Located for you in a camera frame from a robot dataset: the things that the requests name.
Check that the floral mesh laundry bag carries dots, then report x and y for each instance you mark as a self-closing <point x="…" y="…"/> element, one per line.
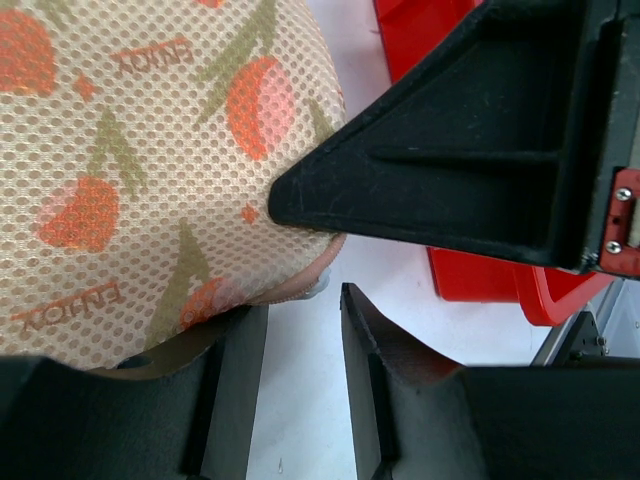
<point x="139" y="143"/>

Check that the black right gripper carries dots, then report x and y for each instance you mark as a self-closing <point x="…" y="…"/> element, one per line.
<point x="622" y="175"/>

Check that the red plastic tray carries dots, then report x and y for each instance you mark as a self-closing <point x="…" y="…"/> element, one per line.
<point x="411" y="29"/>

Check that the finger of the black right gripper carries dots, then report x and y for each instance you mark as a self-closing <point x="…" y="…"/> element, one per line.
<point x="504" y="141"/>

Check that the aluminium frame rail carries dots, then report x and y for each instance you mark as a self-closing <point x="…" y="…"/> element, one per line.
<point x="605" y="330"/>

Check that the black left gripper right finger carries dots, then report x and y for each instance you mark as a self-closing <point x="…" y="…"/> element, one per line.
<point x="417" y="414"/>

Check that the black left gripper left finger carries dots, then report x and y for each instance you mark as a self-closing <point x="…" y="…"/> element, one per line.
<point x="182" y="410"/>

